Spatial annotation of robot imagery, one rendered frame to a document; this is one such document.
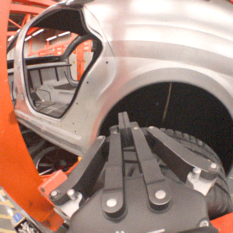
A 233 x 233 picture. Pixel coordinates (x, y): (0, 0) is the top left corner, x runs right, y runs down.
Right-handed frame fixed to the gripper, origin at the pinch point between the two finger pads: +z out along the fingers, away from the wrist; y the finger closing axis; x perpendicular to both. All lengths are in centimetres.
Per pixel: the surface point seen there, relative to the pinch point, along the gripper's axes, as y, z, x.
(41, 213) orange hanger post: -44, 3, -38
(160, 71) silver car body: 16.5, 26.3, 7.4
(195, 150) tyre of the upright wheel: 17.1, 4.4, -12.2
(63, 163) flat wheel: -69, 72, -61
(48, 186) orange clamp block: -18.6, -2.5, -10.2
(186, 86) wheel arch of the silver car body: 42, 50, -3
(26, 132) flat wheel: -146, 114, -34
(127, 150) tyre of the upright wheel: -0.5, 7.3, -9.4
